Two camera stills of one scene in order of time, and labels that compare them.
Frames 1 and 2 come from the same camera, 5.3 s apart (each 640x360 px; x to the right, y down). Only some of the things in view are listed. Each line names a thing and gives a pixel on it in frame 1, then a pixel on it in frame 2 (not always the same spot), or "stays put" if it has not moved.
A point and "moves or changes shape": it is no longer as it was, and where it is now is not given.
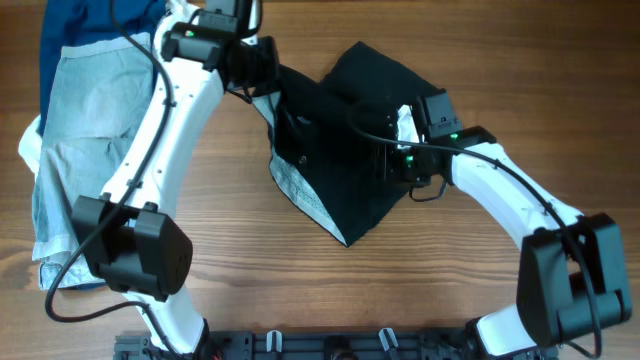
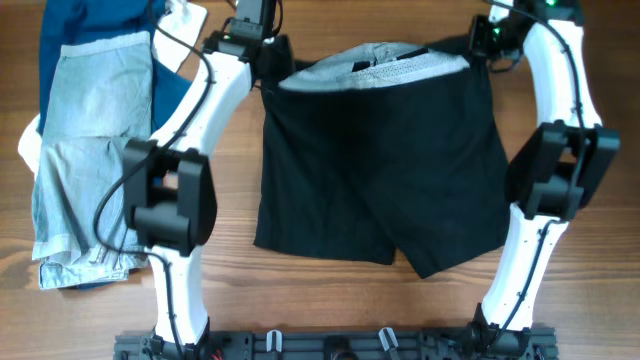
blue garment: [81, 22] stays put
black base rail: [317, 345] stays put
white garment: [30, 147] to [184, 21]
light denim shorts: [97, 94] stays put
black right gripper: [382, 150] to [480, 32]
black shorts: [321, 138] moves or changes shape
